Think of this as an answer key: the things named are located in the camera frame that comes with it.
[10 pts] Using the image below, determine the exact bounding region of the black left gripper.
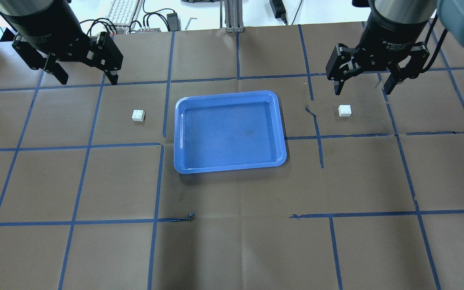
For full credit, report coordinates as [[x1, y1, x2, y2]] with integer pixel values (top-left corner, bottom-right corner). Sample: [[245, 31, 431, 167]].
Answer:
[[12, 12, 123, 85]]

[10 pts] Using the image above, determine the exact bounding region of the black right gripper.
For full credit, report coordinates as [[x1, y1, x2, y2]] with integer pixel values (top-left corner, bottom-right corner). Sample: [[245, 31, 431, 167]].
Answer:
[[325, 14, 430, 95]]

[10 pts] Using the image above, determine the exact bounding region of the white block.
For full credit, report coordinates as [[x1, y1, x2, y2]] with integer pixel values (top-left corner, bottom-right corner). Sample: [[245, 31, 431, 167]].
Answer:
[[338, 104, 353, 117], [131, 110, 146, 122]]

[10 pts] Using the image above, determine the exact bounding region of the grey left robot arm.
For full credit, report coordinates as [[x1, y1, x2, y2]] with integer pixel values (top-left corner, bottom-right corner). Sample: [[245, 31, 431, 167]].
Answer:
[[0, 0, 123, 85]]

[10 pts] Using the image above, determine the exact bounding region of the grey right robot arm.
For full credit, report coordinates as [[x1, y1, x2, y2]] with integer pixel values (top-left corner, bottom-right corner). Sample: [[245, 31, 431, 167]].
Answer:
[[326, 0, 464, 95]]

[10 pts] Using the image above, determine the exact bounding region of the blue plastic tray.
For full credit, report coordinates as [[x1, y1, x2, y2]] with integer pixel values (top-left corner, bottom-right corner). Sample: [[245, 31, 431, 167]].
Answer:
[[174, 90, 287, 174]]

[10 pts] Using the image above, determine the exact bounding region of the white keyboard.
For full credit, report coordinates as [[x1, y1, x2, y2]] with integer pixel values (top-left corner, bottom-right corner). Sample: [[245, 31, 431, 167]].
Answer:
[[104, 0, 143, 27]]

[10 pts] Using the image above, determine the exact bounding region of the black power adapter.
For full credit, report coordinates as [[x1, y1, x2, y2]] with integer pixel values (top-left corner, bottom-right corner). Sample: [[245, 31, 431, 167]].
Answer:
[[166, 12, 180, 31]]

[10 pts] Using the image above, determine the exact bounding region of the black power brick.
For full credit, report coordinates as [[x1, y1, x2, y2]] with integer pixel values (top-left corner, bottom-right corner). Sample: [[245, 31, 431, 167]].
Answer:
[[269, 0, 288, 25]]

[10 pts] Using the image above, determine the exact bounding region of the black cable bundle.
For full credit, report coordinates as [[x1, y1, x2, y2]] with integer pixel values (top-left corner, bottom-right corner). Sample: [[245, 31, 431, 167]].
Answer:
[[80, 0, 176, 37]]

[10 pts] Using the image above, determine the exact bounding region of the aluminium frame post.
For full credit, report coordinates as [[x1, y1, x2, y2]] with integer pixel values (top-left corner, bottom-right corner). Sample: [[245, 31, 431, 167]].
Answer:
[[220, 0, 244, 33]]

